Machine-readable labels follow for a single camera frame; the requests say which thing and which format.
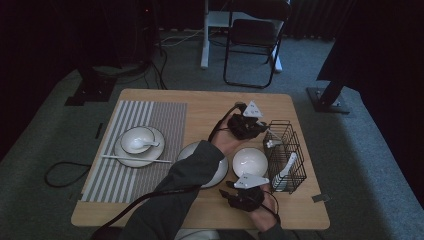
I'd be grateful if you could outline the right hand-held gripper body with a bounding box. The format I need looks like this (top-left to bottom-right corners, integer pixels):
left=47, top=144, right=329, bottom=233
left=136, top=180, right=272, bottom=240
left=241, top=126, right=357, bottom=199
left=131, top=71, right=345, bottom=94
left=228, top=172, right=271, bottom=213

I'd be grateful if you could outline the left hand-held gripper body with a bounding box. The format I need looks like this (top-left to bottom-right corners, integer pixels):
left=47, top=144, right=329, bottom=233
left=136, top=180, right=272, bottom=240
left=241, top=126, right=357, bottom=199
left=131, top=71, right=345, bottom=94
left=227, top=100, right=268, bottom=141

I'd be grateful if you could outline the large white plate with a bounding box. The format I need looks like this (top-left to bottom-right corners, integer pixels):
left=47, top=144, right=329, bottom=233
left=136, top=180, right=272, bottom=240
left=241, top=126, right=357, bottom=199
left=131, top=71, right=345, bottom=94
left=176, top=141, right=230, bottom=190

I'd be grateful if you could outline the white chopsticks pair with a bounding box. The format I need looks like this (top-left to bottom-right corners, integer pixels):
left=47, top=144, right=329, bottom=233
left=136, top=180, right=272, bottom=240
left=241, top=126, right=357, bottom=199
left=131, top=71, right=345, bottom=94
left=100, top=154, right=173, bottom=164
left=256, top=120, right=284, bottom=149

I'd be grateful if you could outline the black wire basket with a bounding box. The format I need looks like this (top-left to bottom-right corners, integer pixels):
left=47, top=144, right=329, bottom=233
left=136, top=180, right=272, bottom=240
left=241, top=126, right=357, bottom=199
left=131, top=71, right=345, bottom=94
left=263, top=119, right=308, bottom=195

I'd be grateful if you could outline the small white plate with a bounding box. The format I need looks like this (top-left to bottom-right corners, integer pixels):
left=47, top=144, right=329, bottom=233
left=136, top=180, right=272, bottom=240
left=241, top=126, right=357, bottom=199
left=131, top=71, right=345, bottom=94
left=113, top=125, right=166, bottom=169

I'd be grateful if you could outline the white ceramic spoon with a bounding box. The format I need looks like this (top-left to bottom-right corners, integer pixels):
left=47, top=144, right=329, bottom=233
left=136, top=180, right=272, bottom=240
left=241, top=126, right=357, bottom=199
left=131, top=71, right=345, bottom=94
left=271, top=152, right=298, bottom=192
left=131, top=138, right=161, bottom=150

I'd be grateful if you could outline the white bowl with black rim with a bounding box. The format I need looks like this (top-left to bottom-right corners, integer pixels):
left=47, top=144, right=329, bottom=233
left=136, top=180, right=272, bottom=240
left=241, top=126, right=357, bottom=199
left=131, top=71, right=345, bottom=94
left=232, top=147, right=269, bottom=184
left=119, top=125, right=156, bottom=155

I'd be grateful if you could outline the person's left hand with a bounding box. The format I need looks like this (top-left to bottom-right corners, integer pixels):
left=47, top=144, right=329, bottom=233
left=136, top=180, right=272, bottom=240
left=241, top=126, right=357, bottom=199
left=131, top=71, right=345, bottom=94
left=210, top=123, right=248, bottom=156

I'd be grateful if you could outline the person's light clothing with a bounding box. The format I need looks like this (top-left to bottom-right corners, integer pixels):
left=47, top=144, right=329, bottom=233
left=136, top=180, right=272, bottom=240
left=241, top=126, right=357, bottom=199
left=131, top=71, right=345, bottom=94
left=174, top=228, right=221, bottom=240

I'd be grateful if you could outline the black metal stand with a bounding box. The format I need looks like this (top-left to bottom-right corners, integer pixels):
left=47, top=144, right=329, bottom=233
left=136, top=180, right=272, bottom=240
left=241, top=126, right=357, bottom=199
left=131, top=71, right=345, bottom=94
left=305, top=66, right=352, bottom=115

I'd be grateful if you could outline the grey tape piece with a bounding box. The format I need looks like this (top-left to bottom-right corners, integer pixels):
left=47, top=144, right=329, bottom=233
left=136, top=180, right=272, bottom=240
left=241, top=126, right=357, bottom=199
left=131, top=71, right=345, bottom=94
left=311, top=193, right=332, bottom=204

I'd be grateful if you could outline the black folding chair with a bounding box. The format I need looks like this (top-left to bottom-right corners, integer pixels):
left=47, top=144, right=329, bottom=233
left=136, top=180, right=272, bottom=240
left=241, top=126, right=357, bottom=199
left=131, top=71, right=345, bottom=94
left=222, top=0, right=292, bottom=90

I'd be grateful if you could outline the grey striped placemat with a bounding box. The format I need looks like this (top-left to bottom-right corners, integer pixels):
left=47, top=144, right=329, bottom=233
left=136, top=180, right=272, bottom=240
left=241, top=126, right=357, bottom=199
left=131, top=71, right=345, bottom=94
left=80, top=99, right=188, bottom=205

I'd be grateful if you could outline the dark curtain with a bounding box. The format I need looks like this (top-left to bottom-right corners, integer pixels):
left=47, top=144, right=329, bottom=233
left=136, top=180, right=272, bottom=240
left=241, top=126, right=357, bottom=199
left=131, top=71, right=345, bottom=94
left=289, top=0, right=424, bottom=208

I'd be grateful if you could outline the black stand base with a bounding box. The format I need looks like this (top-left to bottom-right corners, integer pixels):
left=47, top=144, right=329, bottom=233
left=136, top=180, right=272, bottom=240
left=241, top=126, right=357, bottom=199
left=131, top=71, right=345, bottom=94
left=64, top=66, right=118, bottom=108

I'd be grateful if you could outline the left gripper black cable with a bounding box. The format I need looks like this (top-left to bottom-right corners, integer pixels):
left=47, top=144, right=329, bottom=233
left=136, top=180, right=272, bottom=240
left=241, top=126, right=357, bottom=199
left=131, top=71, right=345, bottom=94
left=89, top=101, right=248, bottom=240

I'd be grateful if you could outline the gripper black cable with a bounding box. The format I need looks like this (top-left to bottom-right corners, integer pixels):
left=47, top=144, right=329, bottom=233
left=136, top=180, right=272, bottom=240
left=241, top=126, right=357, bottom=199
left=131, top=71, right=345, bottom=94
left=263, top=191, right=282, bottom=228
left=89, top=101, right=248, bottom=240

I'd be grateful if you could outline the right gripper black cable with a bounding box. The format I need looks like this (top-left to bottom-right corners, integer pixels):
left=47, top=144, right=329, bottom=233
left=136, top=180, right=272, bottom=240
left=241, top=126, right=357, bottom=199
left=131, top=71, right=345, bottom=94
left=263, top=191, right=282, bottom=228

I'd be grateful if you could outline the white desk frame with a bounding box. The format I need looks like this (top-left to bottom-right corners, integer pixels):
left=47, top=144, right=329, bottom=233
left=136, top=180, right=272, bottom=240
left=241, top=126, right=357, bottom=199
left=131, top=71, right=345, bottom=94
left=200, top=0, right=284, bottom=73

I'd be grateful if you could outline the black cable bundle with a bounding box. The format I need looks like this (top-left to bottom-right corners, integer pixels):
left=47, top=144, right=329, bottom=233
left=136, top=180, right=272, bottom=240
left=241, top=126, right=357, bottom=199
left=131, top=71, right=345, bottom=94
left=143, top=46, right=168, bottom=90

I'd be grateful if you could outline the white cable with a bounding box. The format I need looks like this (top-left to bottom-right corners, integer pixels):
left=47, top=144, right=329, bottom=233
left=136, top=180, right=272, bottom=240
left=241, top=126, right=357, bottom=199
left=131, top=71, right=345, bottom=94
left=156, top=28, right=205, bottom=48

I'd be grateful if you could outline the black looped cable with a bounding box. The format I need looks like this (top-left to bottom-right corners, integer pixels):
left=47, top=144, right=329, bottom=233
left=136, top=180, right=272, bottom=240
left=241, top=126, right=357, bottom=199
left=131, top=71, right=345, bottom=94
left=44, top=161, right=93, bottom=188

